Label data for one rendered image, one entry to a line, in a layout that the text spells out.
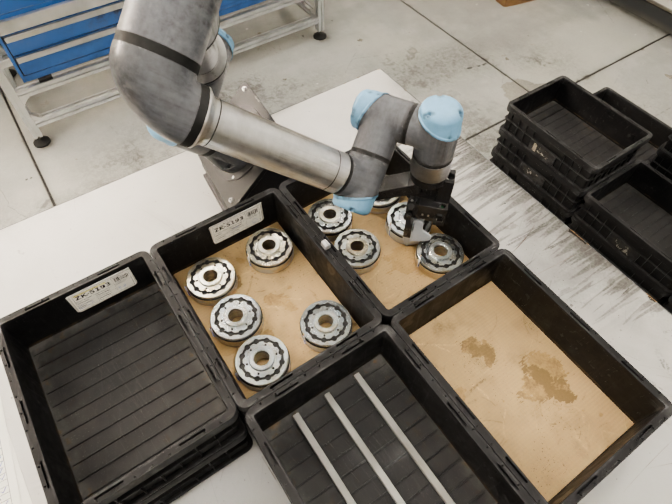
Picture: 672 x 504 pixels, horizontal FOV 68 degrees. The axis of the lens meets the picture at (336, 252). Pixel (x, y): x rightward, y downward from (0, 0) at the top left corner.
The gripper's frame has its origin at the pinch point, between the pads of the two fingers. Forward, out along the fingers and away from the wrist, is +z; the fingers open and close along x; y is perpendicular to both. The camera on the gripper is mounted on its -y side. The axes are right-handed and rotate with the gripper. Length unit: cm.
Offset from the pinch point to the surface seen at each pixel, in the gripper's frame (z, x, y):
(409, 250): 2.2, -3.3, 1.5
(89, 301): -3, -34, -59
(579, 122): 36, 94, 55
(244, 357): -0.7, -37.2, -25.2
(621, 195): 47, 72, 74
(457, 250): -0.6, -2.8, 11.7
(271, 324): 2.1, -28.1, -23.1
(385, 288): 2.2, -14.3, -2.0
